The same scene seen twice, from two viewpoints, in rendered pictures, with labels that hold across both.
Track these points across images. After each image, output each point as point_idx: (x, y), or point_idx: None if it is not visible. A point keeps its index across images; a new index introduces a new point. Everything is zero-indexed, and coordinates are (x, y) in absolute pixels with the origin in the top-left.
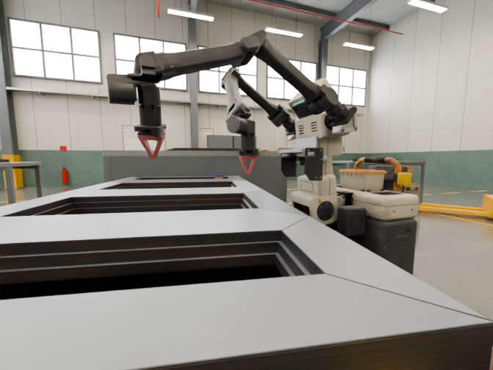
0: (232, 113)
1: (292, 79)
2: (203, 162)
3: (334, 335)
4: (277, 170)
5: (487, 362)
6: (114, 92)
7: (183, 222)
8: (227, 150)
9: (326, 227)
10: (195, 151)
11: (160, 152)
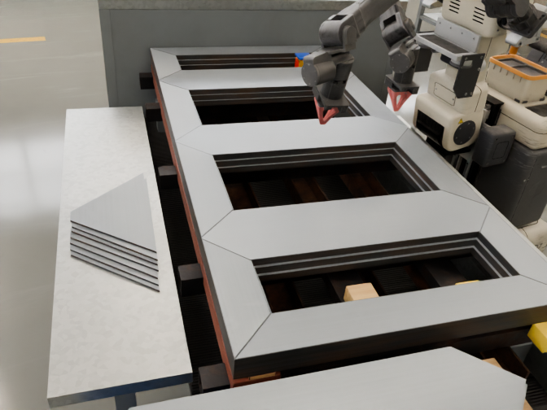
0: (391, 32)
1: None
2: (268, 20)
3: (531, 304)
4: None
5: None
6: (321, 80)
7: (400, 220)
8: (310, 0)
9: (509, 226)
10: (256, 1)
11: (197, 2)
